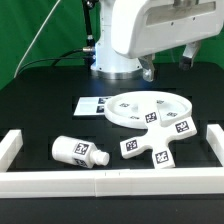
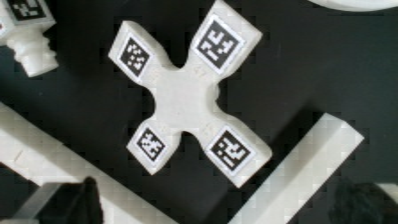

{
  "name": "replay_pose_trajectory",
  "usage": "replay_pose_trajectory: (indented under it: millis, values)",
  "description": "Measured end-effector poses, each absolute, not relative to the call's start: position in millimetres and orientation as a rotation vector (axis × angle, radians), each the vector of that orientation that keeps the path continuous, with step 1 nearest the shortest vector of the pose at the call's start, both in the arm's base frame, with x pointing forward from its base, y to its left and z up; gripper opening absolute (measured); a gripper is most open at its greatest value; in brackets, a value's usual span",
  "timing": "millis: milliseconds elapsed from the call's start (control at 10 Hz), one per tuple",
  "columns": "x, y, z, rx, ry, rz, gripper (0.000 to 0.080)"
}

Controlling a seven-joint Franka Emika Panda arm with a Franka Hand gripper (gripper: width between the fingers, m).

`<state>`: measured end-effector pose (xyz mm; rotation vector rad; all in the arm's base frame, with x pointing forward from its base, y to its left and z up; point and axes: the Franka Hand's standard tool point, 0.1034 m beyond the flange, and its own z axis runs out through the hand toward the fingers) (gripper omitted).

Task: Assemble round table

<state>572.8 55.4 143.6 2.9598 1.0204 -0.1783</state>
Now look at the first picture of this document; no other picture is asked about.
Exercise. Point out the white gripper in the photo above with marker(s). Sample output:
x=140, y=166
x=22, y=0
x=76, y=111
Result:
x=143, y=27

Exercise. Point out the white round table top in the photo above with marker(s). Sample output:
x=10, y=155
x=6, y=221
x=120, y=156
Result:
x=129, y=109

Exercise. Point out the white cross-shaped table base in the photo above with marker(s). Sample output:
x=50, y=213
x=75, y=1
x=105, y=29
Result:
x=157, y=139

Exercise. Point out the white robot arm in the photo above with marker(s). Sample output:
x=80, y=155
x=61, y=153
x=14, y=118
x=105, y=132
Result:
x=108, y=63

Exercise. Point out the white tag sheet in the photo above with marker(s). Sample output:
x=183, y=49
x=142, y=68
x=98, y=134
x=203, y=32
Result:
x=88, y=106

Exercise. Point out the white front fence rail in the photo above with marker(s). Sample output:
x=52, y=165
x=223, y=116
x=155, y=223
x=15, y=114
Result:
x=112, y=183

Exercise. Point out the white left fence rail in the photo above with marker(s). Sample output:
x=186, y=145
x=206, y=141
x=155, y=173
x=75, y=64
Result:
x=9, y=147

